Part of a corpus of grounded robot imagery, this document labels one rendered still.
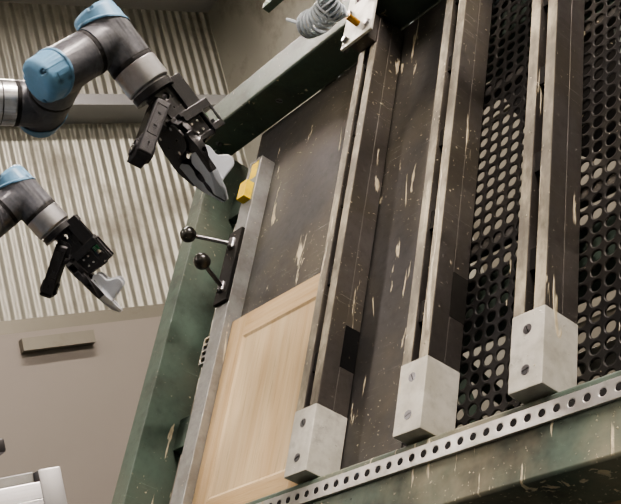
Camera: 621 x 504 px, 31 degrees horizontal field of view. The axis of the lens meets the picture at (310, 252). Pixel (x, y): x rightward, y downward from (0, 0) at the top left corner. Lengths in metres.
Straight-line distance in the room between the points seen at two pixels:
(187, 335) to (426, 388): 1.08
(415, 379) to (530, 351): 0.24
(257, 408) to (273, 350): 0.13
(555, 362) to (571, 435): 0.12
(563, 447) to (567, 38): 0.76
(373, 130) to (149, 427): 0.84
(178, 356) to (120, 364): 2.81
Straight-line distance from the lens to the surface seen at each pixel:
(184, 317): 2.70
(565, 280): 1.65
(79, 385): 5.35
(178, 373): 2.64
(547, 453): 1.50
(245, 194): 2.64
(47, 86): 1.72
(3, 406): 5.22
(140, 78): 1.77
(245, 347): 2.36
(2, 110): 1.83
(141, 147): 1.71
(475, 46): 2.18
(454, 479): 1.61
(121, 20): 1.80
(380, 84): 2.38
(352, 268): 2.09
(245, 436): 2.21
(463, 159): 1.99
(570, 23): 1.99
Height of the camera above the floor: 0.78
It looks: 15 degrees up
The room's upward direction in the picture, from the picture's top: 15 degrees counter-clockwise
